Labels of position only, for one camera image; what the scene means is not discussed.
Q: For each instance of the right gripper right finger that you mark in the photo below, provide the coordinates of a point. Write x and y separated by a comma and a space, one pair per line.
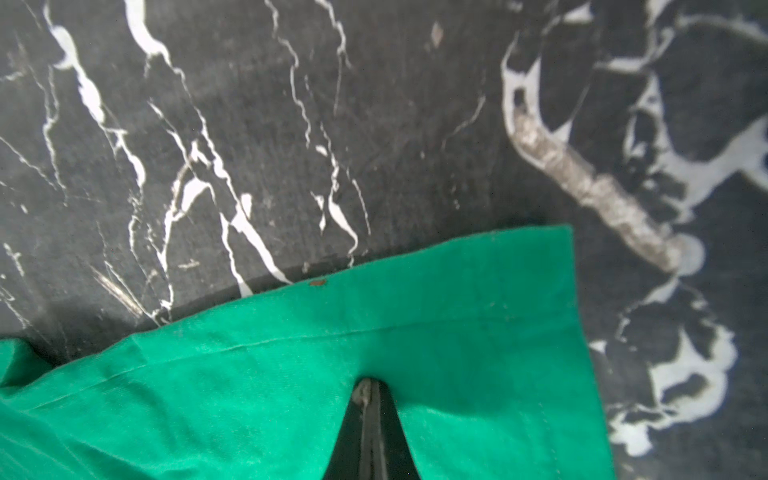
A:
390, 455

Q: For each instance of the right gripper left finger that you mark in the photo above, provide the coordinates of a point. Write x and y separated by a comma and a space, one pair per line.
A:
344, 462

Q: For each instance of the green t-shirt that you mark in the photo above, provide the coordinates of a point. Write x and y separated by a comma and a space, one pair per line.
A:
478, 339

